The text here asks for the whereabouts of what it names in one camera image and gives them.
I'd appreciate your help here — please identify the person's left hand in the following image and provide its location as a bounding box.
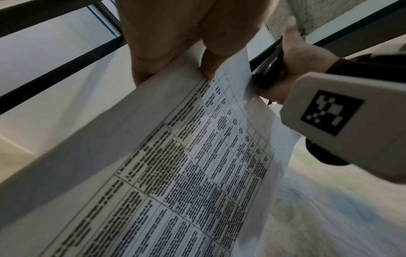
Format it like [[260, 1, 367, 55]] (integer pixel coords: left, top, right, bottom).
[[114, 0, 280, 87]]

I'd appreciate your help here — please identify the person's right hand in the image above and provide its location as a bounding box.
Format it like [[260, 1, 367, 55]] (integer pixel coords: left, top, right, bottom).
[[258, 16, 340, 105]]

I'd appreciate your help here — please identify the black stapler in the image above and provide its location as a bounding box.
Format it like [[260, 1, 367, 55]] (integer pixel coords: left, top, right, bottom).
[[248, 37, 286, 90]]

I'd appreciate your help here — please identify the stack of printed papers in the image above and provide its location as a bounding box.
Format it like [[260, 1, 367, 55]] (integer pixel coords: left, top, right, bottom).
[[0, 44, 302, 257]]

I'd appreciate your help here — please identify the white marker cube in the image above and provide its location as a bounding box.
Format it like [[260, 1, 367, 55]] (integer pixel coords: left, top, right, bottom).
[[280, 71, 406, 185]]

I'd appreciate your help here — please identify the cream wooden ledge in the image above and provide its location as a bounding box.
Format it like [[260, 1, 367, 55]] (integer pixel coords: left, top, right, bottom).
[[0, 134, 39, 184]]

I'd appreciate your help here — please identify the black right wrist strap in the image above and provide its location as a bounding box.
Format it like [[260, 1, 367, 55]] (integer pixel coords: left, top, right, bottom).
[[304, 42, 406, 166]]

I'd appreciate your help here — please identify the black post with bracket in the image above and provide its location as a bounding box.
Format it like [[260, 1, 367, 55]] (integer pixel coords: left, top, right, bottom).
[[0, 37, 128, 116]]

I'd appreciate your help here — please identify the plain black metal post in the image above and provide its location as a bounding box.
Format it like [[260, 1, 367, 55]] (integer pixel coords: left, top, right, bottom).
[[0, 0, 105, 39]]

